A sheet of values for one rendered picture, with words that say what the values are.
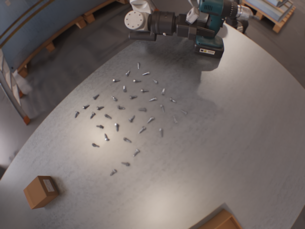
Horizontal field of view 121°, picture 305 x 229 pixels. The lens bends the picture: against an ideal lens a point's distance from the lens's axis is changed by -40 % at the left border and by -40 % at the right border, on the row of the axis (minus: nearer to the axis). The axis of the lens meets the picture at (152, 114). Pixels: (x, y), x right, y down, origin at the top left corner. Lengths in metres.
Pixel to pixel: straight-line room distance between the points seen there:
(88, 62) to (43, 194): 1.41
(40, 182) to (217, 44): 0.74
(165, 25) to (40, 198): 0.67
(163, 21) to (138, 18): 0.08
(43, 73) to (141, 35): 1.74
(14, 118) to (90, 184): 1.87
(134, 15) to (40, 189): 0.62
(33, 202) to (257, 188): 0.70
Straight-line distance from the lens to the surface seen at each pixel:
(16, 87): 2.06
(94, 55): 1.70
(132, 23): 0.50
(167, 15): 0.50
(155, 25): 0.50
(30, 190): 0.56
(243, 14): 0.48
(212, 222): 0.43
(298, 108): 0.70
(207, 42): 0.53
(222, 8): 0.46
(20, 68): 2.45
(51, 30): 2.35
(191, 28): 0.47
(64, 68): 1.85
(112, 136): 0.44
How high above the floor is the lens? 1.05
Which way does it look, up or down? 69 degrees down
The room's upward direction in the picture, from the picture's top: 15 degrees counter-clockwise
